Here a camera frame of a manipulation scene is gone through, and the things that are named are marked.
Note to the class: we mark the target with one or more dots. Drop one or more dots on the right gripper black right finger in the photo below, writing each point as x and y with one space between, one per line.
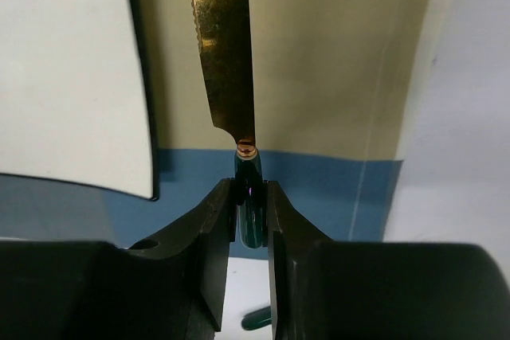
326 289

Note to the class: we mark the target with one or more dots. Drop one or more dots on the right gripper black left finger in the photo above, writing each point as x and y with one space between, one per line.
169 285

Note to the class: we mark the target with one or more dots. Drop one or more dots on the gold fork green handle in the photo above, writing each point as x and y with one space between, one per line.
257 319

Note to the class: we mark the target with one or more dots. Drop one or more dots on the square white black-rimmed plate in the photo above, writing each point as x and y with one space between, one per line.
74 94

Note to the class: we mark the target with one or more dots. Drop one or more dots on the blue beige white placemat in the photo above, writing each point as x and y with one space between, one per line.
333 79

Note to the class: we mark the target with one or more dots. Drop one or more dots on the gold knife green handle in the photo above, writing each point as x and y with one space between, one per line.
225 50

